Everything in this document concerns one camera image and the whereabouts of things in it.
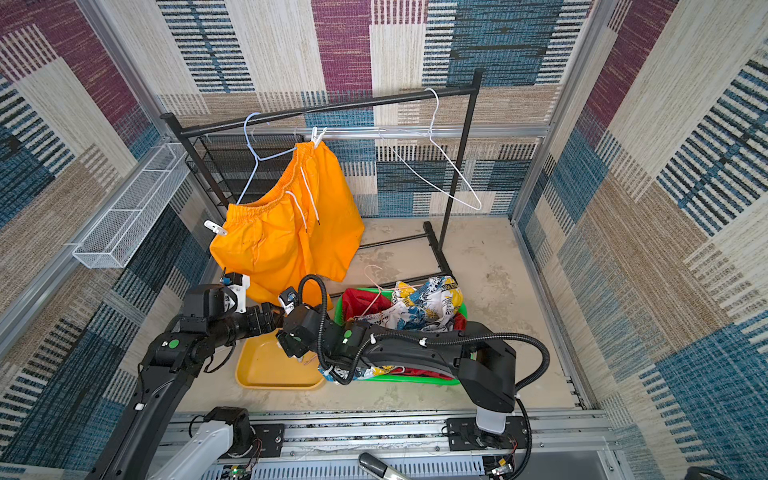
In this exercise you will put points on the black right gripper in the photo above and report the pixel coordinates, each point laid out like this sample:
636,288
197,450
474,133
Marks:
294,339

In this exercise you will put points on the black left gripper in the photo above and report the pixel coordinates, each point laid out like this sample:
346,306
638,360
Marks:
269,325

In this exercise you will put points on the red shorts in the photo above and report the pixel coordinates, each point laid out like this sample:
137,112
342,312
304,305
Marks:
356,302

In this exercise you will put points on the white blue patterned shorts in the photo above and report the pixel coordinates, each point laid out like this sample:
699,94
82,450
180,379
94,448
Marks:
435,306

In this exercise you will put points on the white plastic hanger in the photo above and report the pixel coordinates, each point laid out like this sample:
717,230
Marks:
464,193

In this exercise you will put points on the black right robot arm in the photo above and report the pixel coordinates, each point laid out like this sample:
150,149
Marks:
481,360

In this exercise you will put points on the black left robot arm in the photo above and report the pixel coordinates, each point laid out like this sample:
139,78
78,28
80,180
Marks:
212,317

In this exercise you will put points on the white clothespin on orange shorts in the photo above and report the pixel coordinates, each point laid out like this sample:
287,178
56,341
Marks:
218,230

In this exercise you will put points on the yellow plastic tray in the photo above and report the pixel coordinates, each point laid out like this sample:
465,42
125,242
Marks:
263,365

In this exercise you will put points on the green plastic basket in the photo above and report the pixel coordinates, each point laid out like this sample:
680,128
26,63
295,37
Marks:
405,361

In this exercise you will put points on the black clothes rack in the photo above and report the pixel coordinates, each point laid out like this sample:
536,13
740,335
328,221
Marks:
336,162

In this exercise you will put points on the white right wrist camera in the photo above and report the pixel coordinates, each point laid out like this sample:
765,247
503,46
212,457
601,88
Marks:
288,300

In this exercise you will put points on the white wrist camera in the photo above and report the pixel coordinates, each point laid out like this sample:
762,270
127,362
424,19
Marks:
288,300
235,291

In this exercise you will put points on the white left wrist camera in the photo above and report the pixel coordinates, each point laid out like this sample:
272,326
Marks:
235,291

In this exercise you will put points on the black wire shoe shelf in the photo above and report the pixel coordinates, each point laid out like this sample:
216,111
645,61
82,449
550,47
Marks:
230,163

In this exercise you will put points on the blue wire hanger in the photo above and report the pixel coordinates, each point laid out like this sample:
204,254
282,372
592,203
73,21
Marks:
256,157

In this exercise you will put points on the white wire mesh basket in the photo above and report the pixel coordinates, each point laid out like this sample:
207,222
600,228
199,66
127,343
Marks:
119,232

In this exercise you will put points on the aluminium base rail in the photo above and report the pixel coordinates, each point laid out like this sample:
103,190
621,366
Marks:
441,444

